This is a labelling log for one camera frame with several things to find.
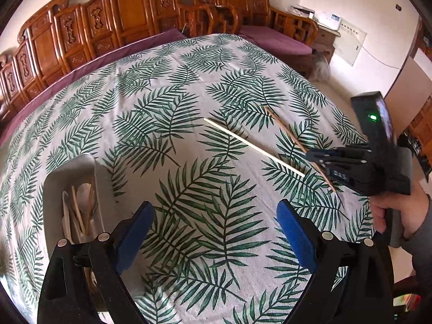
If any grey utensil tray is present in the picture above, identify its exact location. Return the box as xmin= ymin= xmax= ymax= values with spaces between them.
xmin=42 ymin=153 xmax=117 ymax=314

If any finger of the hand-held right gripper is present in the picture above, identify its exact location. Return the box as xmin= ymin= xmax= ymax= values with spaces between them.
xmin=305 ymin=151 xmax=369 ymax=177
xmin=317 ymin=143 xmax=371 ymax=157

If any light wooden chopstick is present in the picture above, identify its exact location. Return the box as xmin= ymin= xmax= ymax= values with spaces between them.
xmin=203 ymin=118 xmax=306 ymax=178

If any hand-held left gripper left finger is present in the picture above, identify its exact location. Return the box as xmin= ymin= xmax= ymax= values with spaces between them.
xmin=37 ymin=201 xmax=156 ymax=324

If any leaf print tablecloth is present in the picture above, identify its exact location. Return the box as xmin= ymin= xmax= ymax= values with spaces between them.
xmin=0 ymin=33 xmax=383 ymax=324

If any short carved wooden sofa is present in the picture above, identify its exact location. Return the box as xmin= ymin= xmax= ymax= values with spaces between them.
xmin=191 ymin=0 xmax=320 ymax=79

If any wooden lattice furniture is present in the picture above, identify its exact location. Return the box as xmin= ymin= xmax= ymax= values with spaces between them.
xmin=403 ymin=97 xmax=432 ymax=180

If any light wooden utensil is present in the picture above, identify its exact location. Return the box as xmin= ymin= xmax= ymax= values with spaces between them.
xmin=70 ymin=185 xmax=87 ymax=235

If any white plastic spoon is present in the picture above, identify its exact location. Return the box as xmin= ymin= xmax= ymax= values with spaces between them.
xmin=77 ymin=183 xmax=93 ymax=217

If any person's right hand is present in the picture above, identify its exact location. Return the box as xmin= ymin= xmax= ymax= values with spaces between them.
xmin=370 ymin=181 xmax=432 ymax=244

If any grey fluffy duster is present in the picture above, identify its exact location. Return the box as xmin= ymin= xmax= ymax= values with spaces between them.
xmin=310 ymin=52 xmax=333 ymax=82

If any carved wooden armchair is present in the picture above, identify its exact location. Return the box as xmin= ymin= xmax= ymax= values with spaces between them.
xmin=179 ymin=3 xmax=239 ymax=38

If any beige wooden board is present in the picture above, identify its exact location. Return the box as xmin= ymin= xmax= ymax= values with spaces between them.
xmin=385 ymin=56 xmax=432 ymax=136

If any white box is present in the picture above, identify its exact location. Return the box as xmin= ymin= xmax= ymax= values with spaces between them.
xmin=317 ymin=12 xmax=342 ymax=32

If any white device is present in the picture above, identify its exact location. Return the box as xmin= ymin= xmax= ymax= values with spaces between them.
xmin=289 ymin=4 xmax=316 ymax=19

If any wooden side table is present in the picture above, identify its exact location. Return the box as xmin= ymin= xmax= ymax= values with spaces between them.
xmin=312 ymin=23 xmax=341 ymax=65

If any brown wooden spoon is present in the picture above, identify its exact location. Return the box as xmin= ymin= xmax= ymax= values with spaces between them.
xmin=86 ymin=189 xmax=99 ymax=237

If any person's right forearm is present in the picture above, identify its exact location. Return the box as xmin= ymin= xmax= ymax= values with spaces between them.
xmin=400 ymin=206 xmax=432 ymax=286

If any brown wooden chopstick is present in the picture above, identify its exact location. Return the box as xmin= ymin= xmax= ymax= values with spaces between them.
xmin=263 ymin=106 xmax=337 ymax=194

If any long carved wooden sofa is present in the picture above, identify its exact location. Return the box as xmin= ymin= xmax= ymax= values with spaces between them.
xmin=0 ymin=0 xmax=190 ymax=122

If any colourful packet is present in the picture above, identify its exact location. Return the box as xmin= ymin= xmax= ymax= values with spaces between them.
xmin=392 ymin=293 xmax=423 ymax=312

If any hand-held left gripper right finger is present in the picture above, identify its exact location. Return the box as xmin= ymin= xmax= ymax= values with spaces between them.
xmin=276 ymin=199 xmax=395 ymax=324

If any long purple seat cushion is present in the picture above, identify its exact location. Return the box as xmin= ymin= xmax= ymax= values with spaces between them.
xmin=0 ymin=28 xmax=188 ymax=144

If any short purple seat cushion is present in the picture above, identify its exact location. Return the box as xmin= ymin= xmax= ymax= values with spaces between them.
xmin=238 ymin=24 xmax=313 ymax=56

